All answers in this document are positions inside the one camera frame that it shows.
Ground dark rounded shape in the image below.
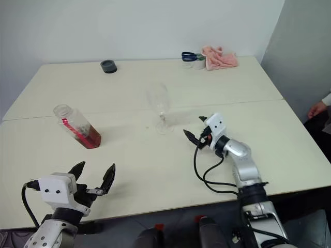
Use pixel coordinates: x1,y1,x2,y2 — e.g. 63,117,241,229
132,227,166,248
198,216,231,248

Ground blue handled scissors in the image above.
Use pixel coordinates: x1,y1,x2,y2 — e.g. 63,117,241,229
181,51,205,63

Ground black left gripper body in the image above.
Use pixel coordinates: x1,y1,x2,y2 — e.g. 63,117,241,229
73,183,104,209

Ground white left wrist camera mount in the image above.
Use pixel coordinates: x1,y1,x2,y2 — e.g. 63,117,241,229
38,172,91,216

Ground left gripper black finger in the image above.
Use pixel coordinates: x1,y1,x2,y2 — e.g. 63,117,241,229
99,163,116,196
67,161,86,185

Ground person's dark trouser leg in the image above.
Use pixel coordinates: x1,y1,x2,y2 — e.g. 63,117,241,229
303,111,331,167

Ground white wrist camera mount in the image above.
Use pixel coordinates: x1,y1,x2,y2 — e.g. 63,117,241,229
38,172,91,216
204,113,229,151

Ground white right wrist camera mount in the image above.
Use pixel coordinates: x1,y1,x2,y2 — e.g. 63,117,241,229
204,113,229,151

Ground clear bottle with red drink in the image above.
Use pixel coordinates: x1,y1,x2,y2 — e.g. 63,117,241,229
53,103,102,149

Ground person's bare hand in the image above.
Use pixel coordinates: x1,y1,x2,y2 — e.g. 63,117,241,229
308,101,327,120

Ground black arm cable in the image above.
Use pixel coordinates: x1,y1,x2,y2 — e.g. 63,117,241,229
21,181,42,230
193,134,287,242

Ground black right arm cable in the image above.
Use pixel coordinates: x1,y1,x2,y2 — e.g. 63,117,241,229
193,134,287,242

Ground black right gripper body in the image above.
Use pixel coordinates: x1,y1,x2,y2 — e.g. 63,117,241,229
195,126,214,151

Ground clear wine glass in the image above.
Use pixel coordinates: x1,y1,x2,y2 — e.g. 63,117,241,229
145,82,175,136

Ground dark grey round cap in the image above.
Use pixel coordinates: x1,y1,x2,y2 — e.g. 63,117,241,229
100,59,118,74

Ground pink cloth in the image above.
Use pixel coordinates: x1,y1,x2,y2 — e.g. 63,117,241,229
201,45,239,71

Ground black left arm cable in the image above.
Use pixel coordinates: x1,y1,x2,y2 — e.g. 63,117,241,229
21,181,42,230

